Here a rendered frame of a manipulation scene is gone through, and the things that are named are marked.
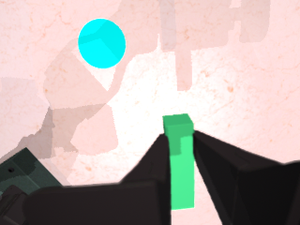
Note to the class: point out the green rectangular post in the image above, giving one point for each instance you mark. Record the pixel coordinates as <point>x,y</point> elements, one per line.
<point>180,128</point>

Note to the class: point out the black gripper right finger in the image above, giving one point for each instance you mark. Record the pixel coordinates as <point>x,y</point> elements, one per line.
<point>247,188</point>

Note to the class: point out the cyan circle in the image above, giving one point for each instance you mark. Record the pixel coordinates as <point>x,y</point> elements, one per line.
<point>102,43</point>

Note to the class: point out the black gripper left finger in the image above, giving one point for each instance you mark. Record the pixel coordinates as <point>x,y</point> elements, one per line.
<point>142,197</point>

